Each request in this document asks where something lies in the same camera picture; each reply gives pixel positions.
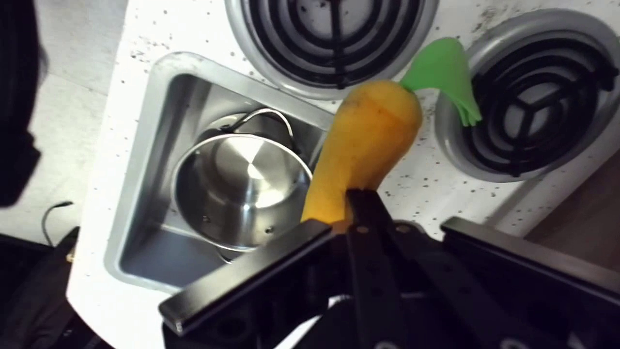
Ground black floor equipment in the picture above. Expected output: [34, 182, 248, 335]
[0, 225, 85, 349]

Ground orange stuffed carrot green leaves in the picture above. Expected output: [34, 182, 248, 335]
[298, 36, 484, 234]

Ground thin black floor cable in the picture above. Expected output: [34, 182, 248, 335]
[38, 199, 75, 248]

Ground grey toy sink basin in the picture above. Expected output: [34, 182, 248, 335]
[104, 50, 335, 294]

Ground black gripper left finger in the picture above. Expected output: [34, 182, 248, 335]
[158, 188, 383, 349]

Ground small steel pot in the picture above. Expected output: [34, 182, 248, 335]
[172, 104, 315, 256]

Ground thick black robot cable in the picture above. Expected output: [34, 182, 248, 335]
[0, 0, 44, 209]

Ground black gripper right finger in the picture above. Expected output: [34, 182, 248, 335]
[370, 188, 620, 349]

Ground black coil toy burner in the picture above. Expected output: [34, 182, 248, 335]
[222, 0, 441, 100]
[434, 7, 620, 184]

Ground white speckled toy kitchen counter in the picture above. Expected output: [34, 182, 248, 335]
[63, 0, 620, 349]

